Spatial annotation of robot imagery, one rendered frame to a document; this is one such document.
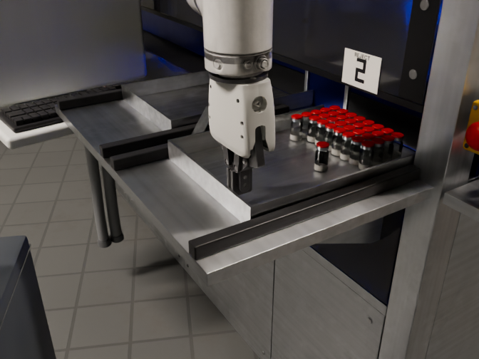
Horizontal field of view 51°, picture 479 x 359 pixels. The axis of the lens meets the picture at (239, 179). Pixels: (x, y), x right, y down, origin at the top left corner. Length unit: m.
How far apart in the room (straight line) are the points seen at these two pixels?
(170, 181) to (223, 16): 0.31
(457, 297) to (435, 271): 0.13
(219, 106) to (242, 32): 0.11
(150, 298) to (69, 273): 0.37
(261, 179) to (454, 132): 0.29
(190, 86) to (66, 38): 0.41
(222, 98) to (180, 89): 0.59
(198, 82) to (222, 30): 0.66
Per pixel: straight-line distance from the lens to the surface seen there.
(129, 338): 1.79
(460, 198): 0.82
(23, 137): 1.26
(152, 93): 1.20
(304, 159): 0.86
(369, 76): 0.88
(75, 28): 1.50
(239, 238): 0.64
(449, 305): 1.05
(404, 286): 0.95
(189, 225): 0.69
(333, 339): 1.20
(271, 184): 0.78
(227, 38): 0.59
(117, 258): 2.15
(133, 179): 0.82
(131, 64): 1.59
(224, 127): 0.65
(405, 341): 1.01
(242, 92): 0.61
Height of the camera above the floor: 1.25
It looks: 28 degrees down
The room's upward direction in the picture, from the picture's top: straight up
